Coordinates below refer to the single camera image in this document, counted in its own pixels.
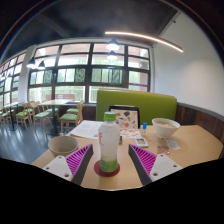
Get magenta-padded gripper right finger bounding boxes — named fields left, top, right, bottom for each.
left=128, top=143, right=184, bottom=186

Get black pendant ceiling lamps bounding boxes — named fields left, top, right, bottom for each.
left=26, top=38, right=120, bottom=70

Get white printed paper sheets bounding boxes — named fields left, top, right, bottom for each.
left=68, top=119, right=104, bottom=140

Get curved linear ceiling light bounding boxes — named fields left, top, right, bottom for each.
left=104, top=31, right=184, bottom=54

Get colourful printed paper sheet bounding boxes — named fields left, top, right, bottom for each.
left=119, top=128, right=143, bottom=139

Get clear green-capped drink bottle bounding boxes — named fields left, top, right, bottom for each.
left=97, top=111, right=121, bottom=174

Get wooden chairs with green seats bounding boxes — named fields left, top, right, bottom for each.
left=0, top=99, right=85, bottom=134

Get small white flat device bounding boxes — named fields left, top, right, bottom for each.
left=134, top=137, right=149, bottom=149

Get large black-framed window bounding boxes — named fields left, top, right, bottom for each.
left=0, top=42, right=152, bottom=108

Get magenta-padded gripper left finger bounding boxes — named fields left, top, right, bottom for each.
left=42, top=143, right=95, bottom=186

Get flat round red coaster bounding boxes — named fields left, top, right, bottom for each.
left=93, top=159, right=121, bottom=178

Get white ceramic bowl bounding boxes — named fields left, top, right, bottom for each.
left=151, top=117, right=181, bottom=140

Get wooden dining table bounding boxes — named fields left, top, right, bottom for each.
left=38, top=98, right=73, bottom=136

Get small brown packet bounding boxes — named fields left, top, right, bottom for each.
left=156, top=145, right=171, bottom=155

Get green upholstered bench backrest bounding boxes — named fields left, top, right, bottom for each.
left=95, top=89, right=178, bottom=126

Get white paper napkin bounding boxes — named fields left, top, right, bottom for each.
left=165, top=139, right=181, bottom=151

